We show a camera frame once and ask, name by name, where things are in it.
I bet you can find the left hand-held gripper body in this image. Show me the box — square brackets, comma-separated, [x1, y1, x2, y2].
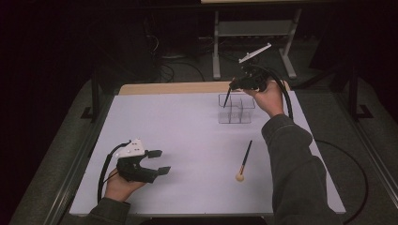
[115, 138, 159, 185]

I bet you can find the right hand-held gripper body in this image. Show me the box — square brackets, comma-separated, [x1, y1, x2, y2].
[236, 42, 272, 93]

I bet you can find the black pencil with orange end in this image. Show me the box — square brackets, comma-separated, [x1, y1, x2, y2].
[222, 87, 233, 109]

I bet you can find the clear plastic organizer box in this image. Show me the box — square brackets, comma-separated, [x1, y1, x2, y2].
[218, 93, 256, 125]

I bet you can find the black brush with beige tip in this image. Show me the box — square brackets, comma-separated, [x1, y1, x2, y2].
[235, 140, 253, 183]

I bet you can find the person's right hand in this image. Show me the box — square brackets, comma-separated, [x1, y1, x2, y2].
[243, 79, 285, 119]

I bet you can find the person's left hand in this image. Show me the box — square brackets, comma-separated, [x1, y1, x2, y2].
[103, 170, 146, 203]

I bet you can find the grey metal stand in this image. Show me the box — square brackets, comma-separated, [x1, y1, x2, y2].
[211, 8, 303, 81]

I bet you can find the black floor cable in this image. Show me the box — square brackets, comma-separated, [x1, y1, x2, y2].
[156, 60, 207, 83]
[219, 46, 261, 66]

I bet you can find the left hand-held gripper cable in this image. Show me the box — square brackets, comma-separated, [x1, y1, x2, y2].
[97, 140, 132, 204]

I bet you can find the hand-held gripper cable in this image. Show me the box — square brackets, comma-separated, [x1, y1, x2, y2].
[97, 140, 132, 204]
[248, 64, 370, 225]

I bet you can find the right hand-held gripper cable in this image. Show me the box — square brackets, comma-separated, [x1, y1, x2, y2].
[248, 64, 370, 225]

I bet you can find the metal frame rail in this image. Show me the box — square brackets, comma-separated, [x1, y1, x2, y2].
[332, 92, 398, 198]
[45, 93, 115, 225]

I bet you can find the black frame post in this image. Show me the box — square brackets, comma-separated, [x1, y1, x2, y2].
[346, 65, 375, 121]
[80, 69, 102, 124]

